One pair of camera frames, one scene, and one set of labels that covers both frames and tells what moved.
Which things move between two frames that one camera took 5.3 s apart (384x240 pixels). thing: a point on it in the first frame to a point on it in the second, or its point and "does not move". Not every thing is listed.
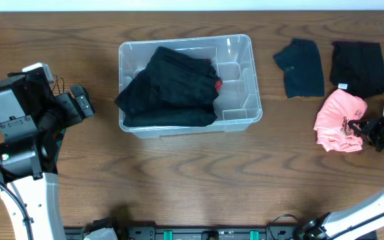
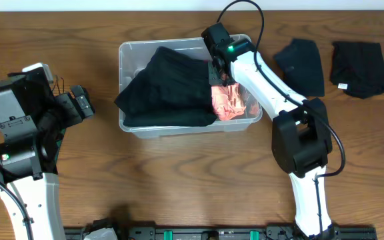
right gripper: x=367 y=129 to x=216 y=63
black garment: x=173 y=89 does not move
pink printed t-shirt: x=335 y=110 to x=229 y=100
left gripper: x=79 y=102 does not move
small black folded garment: x=301 y=63 does not move
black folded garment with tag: x=358 y=68 does not move
